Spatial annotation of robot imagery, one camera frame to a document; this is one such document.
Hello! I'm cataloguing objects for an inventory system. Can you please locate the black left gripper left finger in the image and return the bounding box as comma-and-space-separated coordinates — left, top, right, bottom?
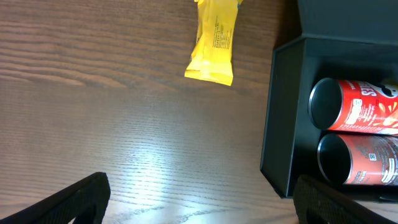
1, 172, 111, 224

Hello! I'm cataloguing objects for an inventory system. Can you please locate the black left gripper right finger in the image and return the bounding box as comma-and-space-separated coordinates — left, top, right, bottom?
293, 175, 395, 224

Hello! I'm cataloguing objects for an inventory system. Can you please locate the dark red Pringles can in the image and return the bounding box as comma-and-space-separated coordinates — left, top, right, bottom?
317, 134, 397, 186

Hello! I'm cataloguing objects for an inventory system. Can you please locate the bright red Pringles can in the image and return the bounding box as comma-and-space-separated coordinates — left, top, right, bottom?
308, 78, 397, 136

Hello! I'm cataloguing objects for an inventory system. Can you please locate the long yellow snack packet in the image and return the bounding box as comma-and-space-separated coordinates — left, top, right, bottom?
185, 0, 243, 86

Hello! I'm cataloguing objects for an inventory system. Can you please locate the black open gift box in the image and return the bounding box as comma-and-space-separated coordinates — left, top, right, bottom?
260, 0, 397, 203

